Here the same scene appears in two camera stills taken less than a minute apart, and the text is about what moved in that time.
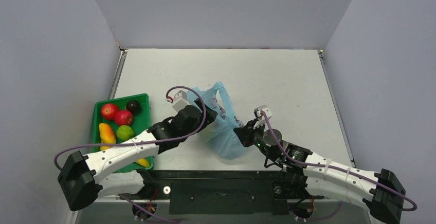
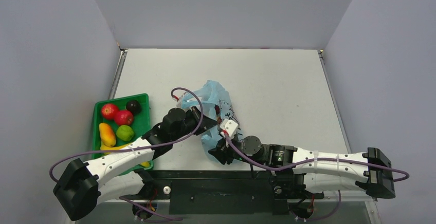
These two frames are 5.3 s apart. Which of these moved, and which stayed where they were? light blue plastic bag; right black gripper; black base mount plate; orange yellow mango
Moved: right black gripper
Stayed: orange yellow mango; light blue plastic bag; black base mount plate
